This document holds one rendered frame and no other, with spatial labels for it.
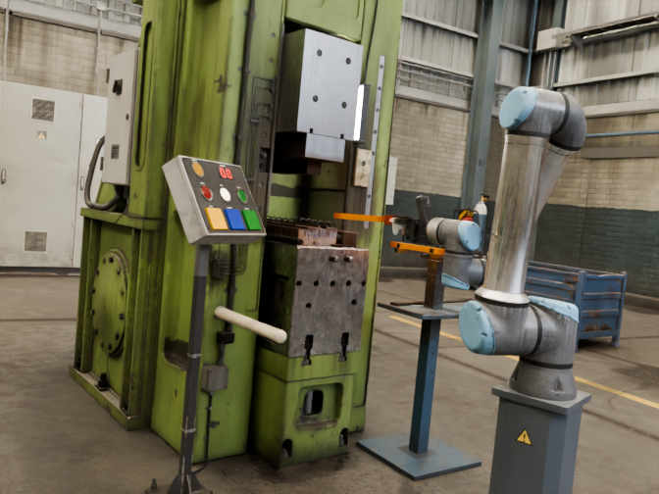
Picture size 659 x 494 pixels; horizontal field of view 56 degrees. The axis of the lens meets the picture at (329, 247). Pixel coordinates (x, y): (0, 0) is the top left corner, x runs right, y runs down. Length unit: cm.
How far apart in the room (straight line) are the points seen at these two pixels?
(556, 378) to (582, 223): 926
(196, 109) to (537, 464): 193
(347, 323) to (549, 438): 108
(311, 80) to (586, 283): 402
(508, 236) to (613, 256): 903
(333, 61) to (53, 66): 607
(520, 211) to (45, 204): 644
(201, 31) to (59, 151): 493
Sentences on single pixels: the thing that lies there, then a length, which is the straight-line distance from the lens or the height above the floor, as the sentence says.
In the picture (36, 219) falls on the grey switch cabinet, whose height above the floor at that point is 64.
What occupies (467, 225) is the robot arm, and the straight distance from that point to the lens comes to 198.
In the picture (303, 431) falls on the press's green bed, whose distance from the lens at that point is 267.
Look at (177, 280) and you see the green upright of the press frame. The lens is 283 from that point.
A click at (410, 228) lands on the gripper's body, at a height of 103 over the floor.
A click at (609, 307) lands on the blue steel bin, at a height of 38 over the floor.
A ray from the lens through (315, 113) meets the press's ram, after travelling 253.
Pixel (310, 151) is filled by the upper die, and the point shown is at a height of 129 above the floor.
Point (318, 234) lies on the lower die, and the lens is 255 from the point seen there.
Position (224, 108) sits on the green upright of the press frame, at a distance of 248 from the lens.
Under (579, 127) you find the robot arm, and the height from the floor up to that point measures 136.
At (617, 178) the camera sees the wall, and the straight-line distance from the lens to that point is 1083.
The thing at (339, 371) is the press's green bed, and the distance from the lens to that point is 269.
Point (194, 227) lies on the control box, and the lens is 199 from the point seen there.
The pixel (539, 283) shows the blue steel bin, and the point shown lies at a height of 54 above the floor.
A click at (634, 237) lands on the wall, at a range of 1056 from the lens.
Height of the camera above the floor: 108
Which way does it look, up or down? 4 degrees down
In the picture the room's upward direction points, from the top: 5 degrees clockwise
